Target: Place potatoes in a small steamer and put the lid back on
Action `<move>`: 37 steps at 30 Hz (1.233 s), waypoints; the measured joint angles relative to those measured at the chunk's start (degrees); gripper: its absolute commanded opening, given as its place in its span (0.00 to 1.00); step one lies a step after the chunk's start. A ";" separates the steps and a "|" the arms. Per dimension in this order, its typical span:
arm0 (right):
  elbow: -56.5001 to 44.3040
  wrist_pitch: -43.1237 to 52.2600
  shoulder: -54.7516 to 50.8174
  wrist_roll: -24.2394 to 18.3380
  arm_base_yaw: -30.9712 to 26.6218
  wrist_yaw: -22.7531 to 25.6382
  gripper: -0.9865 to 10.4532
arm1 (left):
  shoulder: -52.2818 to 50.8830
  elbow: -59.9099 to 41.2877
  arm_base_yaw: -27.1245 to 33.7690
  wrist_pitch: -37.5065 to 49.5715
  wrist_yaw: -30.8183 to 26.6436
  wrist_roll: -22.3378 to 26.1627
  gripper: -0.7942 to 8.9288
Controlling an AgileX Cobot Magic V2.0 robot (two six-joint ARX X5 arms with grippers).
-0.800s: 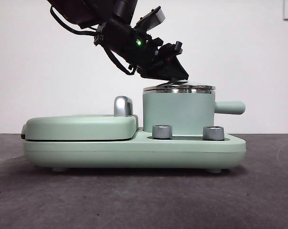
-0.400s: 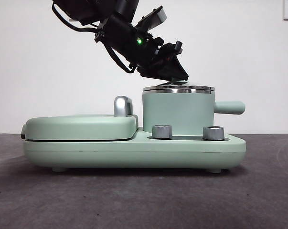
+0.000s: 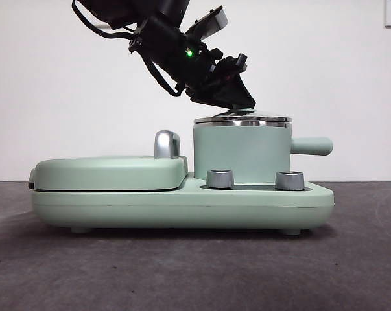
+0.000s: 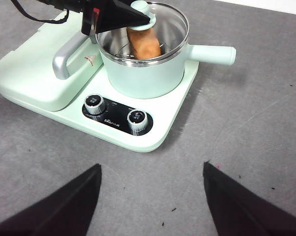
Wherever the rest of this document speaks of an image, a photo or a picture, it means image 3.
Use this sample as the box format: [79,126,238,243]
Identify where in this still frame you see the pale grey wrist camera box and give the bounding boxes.
[185,5,229,41]

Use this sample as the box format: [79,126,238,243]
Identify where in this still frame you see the chrome griddle lid handle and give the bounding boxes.
[154,130,182,159]

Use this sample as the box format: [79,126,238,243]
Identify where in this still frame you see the mint green pot with handle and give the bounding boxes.
[193,121,335,182]

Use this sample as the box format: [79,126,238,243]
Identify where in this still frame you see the glass lid with green knob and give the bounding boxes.
[194,108,292,124]

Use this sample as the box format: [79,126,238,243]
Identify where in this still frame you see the silver control knob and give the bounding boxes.
[206,168,235,189]
[275,170,305,191]

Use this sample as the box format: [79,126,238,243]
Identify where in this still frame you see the black cable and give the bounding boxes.
[71,0,141,40]
[142,58,187,97]

